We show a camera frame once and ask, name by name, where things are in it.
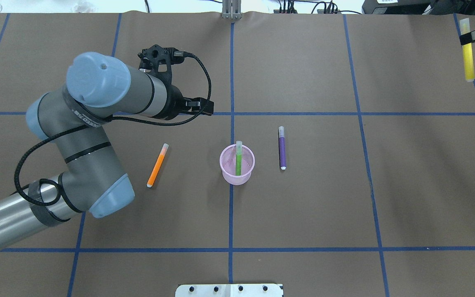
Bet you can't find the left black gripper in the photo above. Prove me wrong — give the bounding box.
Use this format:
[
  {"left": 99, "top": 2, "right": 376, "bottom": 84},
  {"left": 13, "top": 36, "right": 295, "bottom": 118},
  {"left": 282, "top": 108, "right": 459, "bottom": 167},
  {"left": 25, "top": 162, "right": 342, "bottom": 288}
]
[{"left": 164, "top": 85, "right": 214, "bottom": 120}]

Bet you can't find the yellow marker pen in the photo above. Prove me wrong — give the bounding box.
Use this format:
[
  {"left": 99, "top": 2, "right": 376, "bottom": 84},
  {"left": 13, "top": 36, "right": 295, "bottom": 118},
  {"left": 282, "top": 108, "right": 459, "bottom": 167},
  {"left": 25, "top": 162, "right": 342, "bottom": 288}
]
[{"left": 459, "top": 18, "right": 475, "bottom": 82}]

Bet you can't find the green marker pen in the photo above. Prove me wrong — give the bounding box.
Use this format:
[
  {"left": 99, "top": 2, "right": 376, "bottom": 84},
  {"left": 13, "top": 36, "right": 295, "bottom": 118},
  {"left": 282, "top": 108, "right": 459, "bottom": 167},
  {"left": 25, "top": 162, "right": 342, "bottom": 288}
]
[{"left": 235, "top": 141, "right": 243, "bottom": 176}]

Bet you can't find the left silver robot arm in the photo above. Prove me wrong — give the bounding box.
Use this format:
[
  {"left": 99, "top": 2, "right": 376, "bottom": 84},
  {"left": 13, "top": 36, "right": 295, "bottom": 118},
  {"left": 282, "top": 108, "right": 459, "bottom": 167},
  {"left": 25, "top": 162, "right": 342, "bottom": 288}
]
[{"left": 0, "top": 45, "right": 214, "bottom": 250}]

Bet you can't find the orange marker pen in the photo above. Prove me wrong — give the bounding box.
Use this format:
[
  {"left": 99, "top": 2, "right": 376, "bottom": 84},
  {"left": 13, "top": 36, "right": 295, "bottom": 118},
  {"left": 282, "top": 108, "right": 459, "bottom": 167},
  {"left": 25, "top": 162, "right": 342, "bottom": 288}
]
[{"left": 146, "top": 143, "right": 169, "bottom": 188}]

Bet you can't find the pink mesh pen holder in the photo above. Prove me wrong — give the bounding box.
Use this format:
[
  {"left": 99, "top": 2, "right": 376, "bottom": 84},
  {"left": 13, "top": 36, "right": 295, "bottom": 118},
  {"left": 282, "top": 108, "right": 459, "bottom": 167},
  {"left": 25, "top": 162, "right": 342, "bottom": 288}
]
[{"left": 219, "top": 144, "right": 256, "bottom": 186}]

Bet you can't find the purple marker pen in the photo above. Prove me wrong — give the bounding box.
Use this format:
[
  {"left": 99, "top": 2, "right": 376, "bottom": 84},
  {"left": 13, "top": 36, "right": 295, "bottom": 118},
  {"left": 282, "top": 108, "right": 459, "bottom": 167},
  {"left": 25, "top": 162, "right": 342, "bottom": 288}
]
[{"left": 278, "top": 126, "right": 287, "bottom": 171}]

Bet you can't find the black box with label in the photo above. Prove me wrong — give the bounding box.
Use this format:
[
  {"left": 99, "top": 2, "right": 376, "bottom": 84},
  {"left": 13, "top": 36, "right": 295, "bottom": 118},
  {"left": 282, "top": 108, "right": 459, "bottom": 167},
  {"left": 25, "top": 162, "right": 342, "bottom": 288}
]
[{"left": 362, "top": 0, "right": 475, "bottom": 15}]

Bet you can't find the aluminium frame post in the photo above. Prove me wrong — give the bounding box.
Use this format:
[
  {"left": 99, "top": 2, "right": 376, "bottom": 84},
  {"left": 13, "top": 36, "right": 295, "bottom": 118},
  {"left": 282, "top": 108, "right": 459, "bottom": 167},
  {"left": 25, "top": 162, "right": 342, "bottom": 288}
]
[{"left": 221, "top": 0, "right": 242, "bottom": 20}]

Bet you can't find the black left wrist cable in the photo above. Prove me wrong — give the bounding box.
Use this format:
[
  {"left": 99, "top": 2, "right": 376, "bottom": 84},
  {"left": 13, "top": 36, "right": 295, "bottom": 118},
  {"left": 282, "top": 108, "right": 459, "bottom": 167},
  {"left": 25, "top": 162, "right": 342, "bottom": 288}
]
[{"left": 13, "top": 51, "right": 213, "bottom": 207}]

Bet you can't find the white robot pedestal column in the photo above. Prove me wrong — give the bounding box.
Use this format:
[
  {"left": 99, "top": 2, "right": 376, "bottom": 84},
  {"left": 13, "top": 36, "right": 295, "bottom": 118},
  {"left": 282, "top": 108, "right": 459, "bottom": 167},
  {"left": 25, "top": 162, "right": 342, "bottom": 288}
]
[{"left": 175, "top": 283, "right": 285, "bottom": 297}]

